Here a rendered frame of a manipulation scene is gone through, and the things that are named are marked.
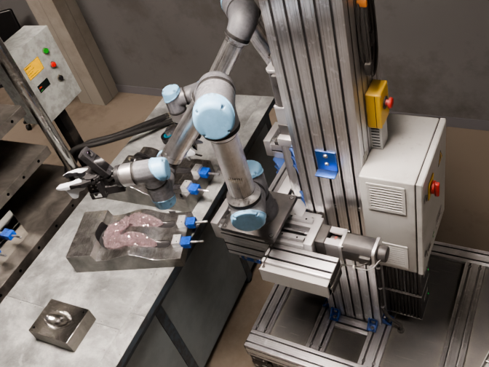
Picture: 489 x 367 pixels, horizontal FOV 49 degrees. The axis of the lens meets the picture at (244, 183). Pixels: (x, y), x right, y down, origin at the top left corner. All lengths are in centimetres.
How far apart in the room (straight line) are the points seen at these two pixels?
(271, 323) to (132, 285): 75
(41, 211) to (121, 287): 78
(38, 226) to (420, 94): 248
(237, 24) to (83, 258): 116
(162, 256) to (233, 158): 79
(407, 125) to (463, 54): 163
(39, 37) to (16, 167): 65
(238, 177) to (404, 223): 61
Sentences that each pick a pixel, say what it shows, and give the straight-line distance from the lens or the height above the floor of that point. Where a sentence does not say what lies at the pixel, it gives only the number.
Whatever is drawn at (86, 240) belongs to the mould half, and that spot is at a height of 91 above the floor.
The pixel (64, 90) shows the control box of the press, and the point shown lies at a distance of 303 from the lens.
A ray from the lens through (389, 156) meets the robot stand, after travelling 186.
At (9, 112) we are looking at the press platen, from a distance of 276.
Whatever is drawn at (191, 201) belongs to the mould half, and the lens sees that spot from 245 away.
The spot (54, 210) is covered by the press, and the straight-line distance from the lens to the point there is 289.
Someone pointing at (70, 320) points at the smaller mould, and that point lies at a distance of 228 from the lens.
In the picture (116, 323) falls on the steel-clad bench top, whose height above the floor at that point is 80.
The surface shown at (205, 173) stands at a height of 90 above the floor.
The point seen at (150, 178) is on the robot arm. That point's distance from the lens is 171.
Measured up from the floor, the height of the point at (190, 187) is 90.
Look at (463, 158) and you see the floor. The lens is 366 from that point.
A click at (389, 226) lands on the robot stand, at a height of 100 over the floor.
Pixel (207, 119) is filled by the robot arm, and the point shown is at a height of 164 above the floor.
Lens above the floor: 248
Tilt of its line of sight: 42 degrees down
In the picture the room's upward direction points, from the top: 18 degrees counter-clockwise
